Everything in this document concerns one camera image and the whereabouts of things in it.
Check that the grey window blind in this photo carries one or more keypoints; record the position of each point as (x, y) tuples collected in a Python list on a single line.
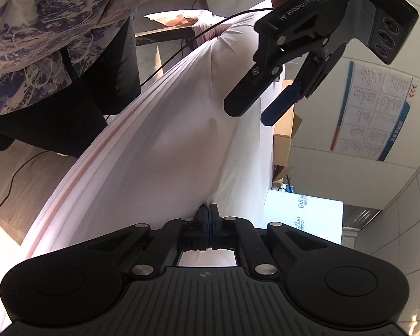
[(362, 217)]

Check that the white cloth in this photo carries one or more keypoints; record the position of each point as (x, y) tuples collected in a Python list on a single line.
[(161, 147)]

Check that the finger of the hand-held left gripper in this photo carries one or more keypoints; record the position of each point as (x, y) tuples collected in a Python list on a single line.
[(278, 106), (241, 98)]

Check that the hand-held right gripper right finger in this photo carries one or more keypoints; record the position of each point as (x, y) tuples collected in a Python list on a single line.
[(215, 227)]

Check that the brown cardboard box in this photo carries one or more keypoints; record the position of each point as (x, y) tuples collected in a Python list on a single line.
[(283, 147)]

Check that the person's black trousers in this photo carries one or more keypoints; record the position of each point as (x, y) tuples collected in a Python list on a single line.
[(91, 94)]

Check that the blue carton with shipping label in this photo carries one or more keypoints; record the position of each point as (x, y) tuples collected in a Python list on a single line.
[(311, 217)]

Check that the person in patterned shirt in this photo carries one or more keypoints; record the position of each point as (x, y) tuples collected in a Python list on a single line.
[(38, 42)]

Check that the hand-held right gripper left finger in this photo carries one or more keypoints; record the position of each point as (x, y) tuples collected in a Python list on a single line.
[(203, 227)]

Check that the wall poster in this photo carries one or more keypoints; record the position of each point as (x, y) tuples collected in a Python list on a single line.
[(374, 112)]

